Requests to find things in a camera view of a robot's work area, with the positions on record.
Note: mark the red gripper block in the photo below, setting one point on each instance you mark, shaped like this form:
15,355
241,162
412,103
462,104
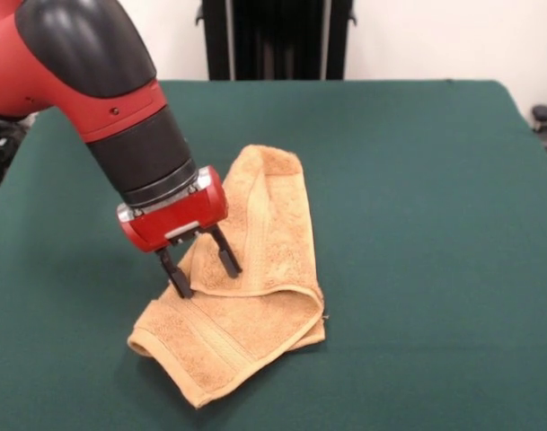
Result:
179,220

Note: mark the orange terry towel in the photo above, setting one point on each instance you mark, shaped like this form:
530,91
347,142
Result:
273,233

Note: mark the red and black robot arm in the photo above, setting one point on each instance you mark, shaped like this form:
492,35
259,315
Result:
75,67

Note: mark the dark green table cloth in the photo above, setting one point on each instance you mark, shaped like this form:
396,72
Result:
434,224

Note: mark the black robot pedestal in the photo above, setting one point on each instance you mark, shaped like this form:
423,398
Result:
277,40

